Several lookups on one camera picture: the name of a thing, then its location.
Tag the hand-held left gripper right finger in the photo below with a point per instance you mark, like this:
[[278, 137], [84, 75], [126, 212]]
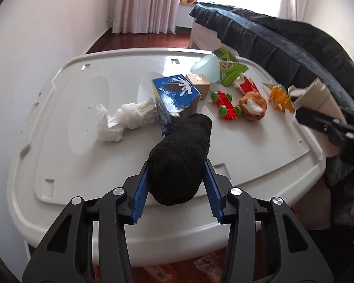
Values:
[[214, 191]]

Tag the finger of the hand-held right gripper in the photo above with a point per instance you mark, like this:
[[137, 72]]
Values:
[[318, 121]]

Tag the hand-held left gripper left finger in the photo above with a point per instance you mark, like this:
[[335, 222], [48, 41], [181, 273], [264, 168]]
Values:
[[139, 191]]

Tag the beige paper carton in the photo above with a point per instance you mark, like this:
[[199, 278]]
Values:
[[315, 100]]

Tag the black sock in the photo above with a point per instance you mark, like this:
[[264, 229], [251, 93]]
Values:
[[181, 153]]

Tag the green snack wrapper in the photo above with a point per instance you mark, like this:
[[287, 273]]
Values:
[[231, 69]]

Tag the orange toy dinosaur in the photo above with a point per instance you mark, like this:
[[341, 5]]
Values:
[[280, 95]]

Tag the clear printed snack wrapper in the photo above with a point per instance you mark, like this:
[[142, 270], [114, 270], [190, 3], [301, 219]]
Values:
[[207, 266]]

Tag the crumpled white tissue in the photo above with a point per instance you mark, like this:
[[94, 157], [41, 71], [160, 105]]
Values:
[[121, 118]]

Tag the crushed red white carton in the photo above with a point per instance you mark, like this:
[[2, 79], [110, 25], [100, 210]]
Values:
[[247, 85]]

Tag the dark blue blanket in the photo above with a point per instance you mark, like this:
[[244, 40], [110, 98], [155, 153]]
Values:
[[283, 44]]

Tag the red toy car green wheels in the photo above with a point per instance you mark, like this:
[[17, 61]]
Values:
[[226, 103]]

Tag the blue milk carton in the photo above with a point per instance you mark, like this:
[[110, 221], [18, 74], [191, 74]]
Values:
[[172, 97]]

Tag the small brown cardboard box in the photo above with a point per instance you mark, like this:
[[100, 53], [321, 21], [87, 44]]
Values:
[[199, 84]]

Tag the light blue plastic cup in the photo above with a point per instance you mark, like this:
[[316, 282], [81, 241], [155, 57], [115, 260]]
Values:
[[206, 67]]

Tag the white bed frame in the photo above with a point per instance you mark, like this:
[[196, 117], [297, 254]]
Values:
[[202, 35]]

